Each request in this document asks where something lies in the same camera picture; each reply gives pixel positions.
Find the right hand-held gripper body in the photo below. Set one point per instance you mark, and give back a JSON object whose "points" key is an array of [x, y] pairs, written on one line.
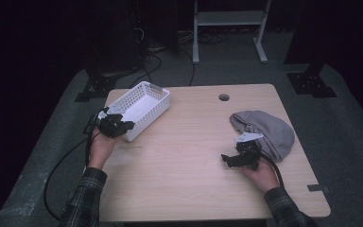
{"points": [[249, 154]]}

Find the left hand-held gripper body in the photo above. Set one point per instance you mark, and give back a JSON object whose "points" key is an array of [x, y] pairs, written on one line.
{"points": [[110, 126]]}

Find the white plastic basket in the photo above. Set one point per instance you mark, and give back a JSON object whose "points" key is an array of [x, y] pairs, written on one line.
{"points": [[141, 107]]}

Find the grey pants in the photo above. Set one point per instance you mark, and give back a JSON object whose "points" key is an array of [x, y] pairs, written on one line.
{"points": [[274, 129]]}

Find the person's right hand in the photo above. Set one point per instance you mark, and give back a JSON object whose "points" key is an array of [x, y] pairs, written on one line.
{"points": [[261, 176]]}

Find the person's left hand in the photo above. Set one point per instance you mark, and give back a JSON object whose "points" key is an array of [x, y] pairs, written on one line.
{"points": [[102, 151]]}

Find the black tape floor marking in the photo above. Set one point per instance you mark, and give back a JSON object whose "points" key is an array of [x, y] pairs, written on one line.
{"points": [[85, 130]]}

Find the black floor stand base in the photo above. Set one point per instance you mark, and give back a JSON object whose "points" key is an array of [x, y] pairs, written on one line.
{"points": [[96, 88], [310, 83]]}

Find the grey tape strip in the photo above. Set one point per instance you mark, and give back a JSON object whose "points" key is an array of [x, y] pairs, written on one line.
{"points": [[317, 188]]}

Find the white metal stand frame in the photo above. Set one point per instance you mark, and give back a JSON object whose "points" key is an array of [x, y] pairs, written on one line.
{"points": [[228, 18]]}

